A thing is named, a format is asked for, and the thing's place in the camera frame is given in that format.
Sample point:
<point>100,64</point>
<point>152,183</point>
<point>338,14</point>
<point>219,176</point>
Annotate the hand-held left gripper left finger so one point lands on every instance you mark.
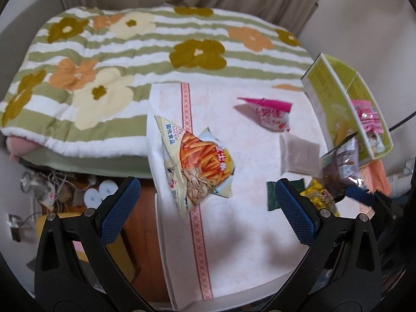
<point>122,208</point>

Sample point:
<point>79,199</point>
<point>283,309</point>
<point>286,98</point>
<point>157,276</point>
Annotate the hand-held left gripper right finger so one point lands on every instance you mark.
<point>294,211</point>

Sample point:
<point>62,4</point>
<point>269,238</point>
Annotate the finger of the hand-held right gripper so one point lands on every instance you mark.
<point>357,195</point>

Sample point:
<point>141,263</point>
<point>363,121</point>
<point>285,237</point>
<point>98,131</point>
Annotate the dark brown snack packet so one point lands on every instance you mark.
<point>341,169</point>

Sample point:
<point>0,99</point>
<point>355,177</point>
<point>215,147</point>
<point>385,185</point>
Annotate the pink striped snack packet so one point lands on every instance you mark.
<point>365,113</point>

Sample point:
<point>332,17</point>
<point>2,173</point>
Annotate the fries picture snack bag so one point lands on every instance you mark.
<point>195,165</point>

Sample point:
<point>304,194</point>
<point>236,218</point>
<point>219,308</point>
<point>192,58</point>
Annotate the green cardboard box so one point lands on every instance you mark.
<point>328,84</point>

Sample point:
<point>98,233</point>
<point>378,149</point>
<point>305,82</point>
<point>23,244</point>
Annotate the white tissue roll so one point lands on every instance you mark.
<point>92,197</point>
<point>108,187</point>

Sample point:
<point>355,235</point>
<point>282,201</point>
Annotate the dark green snack packet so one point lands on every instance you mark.
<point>271,197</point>

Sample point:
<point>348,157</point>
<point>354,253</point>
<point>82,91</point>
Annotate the yellow black snack packet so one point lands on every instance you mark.
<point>317,195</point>

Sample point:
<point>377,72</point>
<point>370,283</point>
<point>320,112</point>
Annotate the yellow storage box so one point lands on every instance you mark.
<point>120,255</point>

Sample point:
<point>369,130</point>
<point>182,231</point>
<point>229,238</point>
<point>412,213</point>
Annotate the green bed sheet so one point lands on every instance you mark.
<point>97,166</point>

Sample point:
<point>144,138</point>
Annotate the pale translucent snack packet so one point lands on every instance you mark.
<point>299,154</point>

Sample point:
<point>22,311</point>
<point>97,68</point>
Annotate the glass jar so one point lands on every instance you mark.
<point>28,183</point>

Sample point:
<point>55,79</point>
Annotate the magenta white snack packet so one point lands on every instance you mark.
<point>271,117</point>

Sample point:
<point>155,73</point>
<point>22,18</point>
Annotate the white power adapter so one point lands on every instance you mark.
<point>14,227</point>

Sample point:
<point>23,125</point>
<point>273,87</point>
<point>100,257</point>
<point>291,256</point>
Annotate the pink pillow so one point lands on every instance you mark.
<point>19,146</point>

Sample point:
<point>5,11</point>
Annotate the floral striped blanket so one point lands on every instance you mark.
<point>130,55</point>

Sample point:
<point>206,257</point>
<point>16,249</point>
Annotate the grey padded headboard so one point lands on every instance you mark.
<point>29,13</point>

